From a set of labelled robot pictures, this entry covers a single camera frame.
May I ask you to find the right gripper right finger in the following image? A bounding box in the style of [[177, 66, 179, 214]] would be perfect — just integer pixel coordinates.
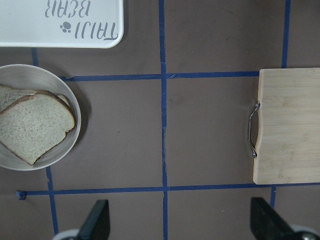
[[250, 197, 295, 240]]

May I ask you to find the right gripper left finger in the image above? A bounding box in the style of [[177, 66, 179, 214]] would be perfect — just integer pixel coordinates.
[[77, 199, 111, 240]]

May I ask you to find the bread slice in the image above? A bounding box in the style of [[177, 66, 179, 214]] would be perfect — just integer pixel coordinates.
[[0, 84, 72, 114], [0, 92, 76, 166]]

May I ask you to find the cream round plate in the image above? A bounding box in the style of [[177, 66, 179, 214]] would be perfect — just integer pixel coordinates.
[[0, 64, 82, 171]]

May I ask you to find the bread slice under egg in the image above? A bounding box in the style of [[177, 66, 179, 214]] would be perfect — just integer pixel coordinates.
[[0, 84, 72, 114]]

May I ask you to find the wooden cutting board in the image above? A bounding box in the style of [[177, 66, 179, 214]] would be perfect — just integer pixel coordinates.
[[253, 67, 320, 185]]

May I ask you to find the cream bear tray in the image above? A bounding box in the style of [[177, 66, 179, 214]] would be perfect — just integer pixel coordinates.
[[0, 0, 124, 49]]

